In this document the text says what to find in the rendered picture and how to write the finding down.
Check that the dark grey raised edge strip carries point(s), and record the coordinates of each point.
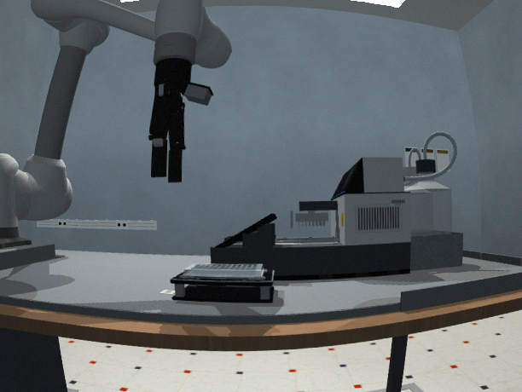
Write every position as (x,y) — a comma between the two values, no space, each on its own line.
(466,290)

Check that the clear bottle with black cap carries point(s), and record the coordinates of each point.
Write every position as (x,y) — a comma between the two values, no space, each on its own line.
(431,203)

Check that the grey bottle with blue liquid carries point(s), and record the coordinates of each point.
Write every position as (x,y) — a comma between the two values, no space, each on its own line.
(409,171)

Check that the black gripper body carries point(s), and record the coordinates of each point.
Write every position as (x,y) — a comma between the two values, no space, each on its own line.
(172,71)

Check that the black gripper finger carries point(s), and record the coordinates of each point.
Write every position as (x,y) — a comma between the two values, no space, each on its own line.
(160,121)
(176,149)

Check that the grey curved hose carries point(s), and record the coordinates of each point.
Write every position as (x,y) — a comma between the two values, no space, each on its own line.
(421,178)

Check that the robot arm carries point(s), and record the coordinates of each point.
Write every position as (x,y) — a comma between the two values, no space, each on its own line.
(41,191)

